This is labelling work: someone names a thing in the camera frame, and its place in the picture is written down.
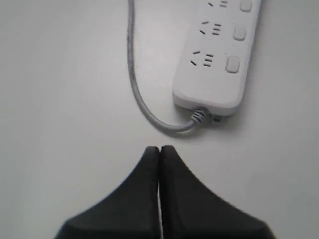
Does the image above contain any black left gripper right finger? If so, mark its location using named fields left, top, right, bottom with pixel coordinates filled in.
left=159, top=145, right=274, bottom=239

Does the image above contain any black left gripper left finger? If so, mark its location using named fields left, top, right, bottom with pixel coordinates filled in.
left=56, top=146, right=160, bottom=239

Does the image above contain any grey power cable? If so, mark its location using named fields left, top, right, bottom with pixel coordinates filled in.
left=127, top=0, right=207, bottom=132

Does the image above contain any white power strip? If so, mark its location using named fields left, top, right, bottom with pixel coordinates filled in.
left=172, top=0, right=261, bottom=117

